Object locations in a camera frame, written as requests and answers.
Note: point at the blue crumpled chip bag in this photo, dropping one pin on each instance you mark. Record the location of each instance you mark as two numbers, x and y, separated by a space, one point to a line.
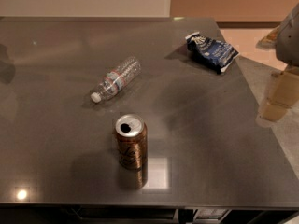
216 54

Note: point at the label under table edge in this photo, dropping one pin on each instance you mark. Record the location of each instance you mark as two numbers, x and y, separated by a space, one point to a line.
211 214

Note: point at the brown soda can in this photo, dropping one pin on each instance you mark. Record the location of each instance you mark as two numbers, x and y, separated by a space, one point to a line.
132 140

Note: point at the clear plastic water bottle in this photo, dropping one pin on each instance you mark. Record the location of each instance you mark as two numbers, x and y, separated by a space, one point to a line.
116 80

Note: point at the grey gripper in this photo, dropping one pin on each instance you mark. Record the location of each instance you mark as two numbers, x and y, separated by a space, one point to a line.
290 42

